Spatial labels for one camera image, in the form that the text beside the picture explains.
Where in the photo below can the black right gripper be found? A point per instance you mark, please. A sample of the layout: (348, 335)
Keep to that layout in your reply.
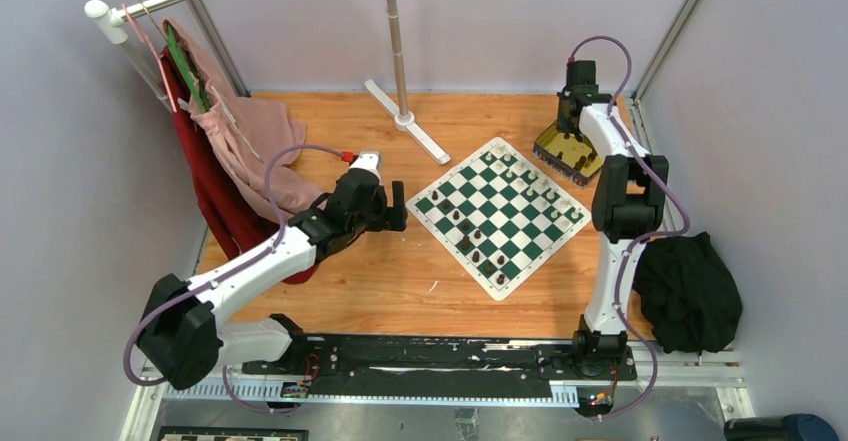
(561, 123)

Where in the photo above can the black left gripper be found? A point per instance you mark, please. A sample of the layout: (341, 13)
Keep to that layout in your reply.
(389, 218)

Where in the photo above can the yellow tin box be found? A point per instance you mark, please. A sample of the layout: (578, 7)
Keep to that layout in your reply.
(571, 156)

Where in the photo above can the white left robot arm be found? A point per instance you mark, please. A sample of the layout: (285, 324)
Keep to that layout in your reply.
(186, 332)

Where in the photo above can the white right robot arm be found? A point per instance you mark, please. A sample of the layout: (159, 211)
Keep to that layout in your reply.
(627, 207)

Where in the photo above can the green white chess mat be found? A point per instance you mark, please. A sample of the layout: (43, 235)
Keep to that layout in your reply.
(521, 212)

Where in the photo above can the white clothes rack stand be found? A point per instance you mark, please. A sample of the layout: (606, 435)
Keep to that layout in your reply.
(398, 109)

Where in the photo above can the red cloth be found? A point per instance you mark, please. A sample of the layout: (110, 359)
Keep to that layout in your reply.
(233, 223)

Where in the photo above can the pink cloth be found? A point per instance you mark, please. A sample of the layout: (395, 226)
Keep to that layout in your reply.
(245, 133)

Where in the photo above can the black cloth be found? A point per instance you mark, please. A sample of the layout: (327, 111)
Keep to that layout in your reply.
(688, 294)

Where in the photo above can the green hanger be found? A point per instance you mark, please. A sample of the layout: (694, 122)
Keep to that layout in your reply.
(186, 67)

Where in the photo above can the white rack bar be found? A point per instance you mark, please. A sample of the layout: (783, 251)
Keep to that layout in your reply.
(111, 22)

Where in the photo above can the dark blue cylinder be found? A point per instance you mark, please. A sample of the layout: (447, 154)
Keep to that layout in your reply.
(792, 427)

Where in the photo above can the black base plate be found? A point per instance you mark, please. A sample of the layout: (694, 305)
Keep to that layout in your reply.
(383, 366)

